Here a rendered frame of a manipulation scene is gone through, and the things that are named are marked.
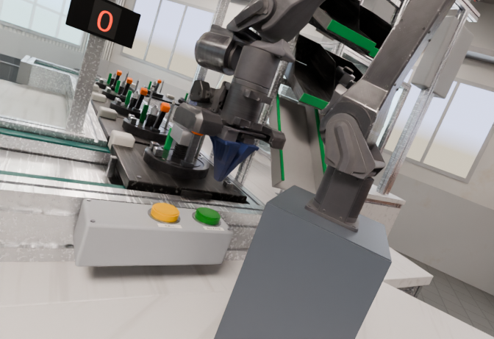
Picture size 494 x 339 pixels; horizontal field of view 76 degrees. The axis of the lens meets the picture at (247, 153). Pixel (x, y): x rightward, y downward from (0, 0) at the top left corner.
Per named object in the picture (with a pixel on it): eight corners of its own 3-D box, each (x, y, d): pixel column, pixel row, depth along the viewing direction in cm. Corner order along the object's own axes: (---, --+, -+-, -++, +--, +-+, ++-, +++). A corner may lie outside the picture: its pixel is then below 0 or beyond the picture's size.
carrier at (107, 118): (199, 162, 85) (214, 118, 83) (106, 143, 72) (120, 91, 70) (173, 136, 105) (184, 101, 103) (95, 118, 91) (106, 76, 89)
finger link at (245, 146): (261, 148, 48) (236, 135, 52) (245, 145, 46) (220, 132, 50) (245, 189, 50) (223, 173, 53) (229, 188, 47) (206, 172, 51)
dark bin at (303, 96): (342, 119, 75) (362, 93, 71) (298, 101, 70) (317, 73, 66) (306, 66, 96) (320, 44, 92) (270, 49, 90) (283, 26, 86)
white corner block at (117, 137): (131, 156, 70) (136, 139, 69) (109, 152, 67) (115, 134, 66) (127, 149, 73) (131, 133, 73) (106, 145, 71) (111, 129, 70)
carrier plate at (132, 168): (244, 205, 65) (248, 195, 64) (126, 191, 51) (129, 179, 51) (201, 163, 84) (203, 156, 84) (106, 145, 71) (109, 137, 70)
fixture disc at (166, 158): (217, 183, 66) (220, 174, 65) (151, 173, 58) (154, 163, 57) (193, 159, 77) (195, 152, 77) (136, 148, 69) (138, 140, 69)
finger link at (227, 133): (270, 137, 50) (253, 129, 52) (228, 127, 43) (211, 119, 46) (265, 148, 50) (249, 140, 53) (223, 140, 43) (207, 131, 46)
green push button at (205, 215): (220, 231, 49) (225, 219, 49) (198, 229, 47) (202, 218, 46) (210, 218, 52) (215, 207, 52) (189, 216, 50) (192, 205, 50)
